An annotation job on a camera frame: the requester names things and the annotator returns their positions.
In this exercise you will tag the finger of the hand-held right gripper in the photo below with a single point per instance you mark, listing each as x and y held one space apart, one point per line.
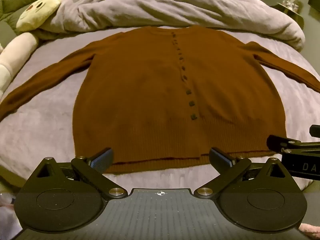
287 143
315 130

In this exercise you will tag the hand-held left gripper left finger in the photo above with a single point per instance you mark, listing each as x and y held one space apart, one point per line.
102 159

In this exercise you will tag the lilac duvet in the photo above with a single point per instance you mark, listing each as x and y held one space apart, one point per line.
175 7

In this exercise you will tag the white plush bolster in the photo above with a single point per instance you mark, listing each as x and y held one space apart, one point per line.
17 48

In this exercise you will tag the brown buttoned cardigan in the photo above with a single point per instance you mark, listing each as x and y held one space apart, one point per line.
150 92

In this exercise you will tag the yellow face plush toy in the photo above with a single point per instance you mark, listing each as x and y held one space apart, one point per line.
37 11

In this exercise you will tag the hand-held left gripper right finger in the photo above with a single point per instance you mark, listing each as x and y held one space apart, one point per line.
221 159

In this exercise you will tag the shelf with pale ornaments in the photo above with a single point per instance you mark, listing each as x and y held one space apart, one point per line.
290 1

